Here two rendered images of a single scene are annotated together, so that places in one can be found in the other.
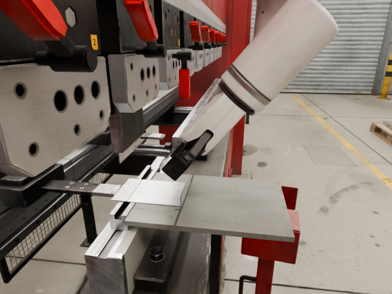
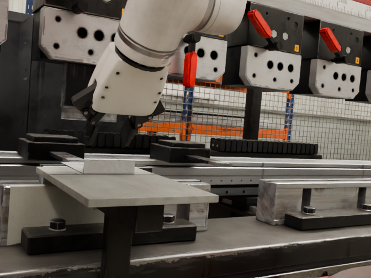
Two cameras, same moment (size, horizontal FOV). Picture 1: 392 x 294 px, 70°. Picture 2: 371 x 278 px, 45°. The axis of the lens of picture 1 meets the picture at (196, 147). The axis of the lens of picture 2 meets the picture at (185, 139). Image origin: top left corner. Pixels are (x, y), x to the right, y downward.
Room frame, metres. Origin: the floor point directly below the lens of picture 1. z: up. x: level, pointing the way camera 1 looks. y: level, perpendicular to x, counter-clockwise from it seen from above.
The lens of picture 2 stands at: (0.09, -0.59, 1.10)
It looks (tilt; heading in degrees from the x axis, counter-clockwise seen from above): 3 degrees down; 50
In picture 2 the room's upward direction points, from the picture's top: 5 degrees clockwise
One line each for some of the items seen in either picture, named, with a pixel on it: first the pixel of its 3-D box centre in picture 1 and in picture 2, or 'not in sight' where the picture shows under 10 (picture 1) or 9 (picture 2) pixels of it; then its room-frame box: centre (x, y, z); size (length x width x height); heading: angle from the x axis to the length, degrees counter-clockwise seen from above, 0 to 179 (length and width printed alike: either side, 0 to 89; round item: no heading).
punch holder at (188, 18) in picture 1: (175, 46); (263, 49); (0.84, 0.06, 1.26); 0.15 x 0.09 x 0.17; 171
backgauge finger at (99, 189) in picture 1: (55, 182); (59, 150); (0.49, 0.28, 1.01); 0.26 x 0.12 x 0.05; 81
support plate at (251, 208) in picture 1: (212, 200); (118, 182); (0.44, -0.03, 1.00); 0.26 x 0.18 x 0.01; 81
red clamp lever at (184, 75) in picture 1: (181, 75); (189, 60); (0.61, 0.03, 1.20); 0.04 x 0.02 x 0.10; 81
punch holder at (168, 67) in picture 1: (155, 47); (183, 35); (0.64, 0.09, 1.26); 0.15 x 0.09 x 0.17; 171
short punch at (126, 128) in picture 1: (128, 128); (91, 93); (0.47, 0.12, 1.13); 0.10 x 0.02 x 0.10; 171
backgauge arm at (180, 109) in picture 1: (154, 114); not in sight; (1.86, 0.28, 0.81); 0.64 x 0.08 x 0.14; 81
